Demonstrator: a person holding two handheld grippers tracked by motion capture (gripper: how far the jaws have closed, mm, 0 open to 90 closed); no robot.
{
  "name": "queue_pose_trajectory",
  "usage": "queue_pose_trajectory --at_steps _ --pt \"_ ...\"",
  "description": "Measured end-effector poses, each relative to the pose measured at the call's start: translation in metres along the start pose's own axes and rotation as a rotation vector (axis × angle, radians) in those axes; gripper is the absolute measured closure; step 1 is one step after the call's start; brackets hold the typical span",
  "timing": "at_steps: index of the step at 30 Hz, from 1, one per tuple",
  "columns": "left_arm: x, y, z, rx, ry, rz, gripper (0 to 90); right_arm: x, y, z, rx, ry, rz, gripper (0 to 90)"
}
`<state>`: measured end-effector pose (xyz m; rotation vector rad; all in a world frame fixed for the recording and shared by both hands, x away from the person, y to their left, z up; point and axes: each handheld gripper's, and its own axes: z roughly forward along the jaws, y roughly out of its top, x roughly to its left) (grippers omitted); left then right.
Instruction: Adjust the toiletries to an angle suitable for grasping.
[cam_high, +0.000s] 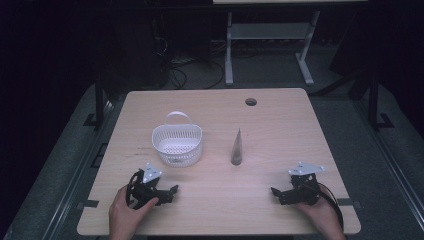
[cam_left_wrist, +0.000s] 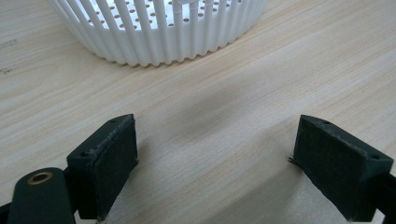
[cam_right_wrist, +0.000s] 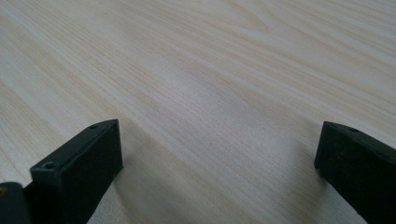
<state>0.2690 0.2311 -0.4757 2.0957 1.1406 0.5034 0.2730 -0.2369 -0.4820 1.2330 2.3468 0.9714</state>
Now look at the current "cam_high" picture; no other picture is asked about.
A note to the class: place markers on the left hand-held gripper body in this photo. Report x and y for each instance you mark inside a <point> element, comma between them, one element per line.
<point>144,190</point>

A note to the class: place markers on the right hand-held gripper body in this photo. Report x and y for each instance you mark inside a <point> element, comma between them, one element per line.
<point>303,186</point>

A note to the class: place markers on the person's left hand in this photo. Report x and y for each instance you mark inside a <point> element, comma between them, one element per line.
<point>128,216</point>

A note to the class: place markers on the person's right hand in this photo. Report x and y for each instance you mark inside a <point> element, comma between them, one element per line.
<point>321,216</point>

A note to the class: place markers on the white plastic basket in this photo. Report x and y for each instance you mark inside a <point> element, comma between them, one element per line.
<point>177,141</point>

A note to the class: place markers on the grey cone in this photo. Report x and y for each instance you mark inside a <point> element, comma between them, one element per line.
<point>237,150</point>

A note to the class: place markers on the white metal stand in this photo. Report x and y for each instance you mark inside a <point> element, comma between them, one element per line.
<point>266,40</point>

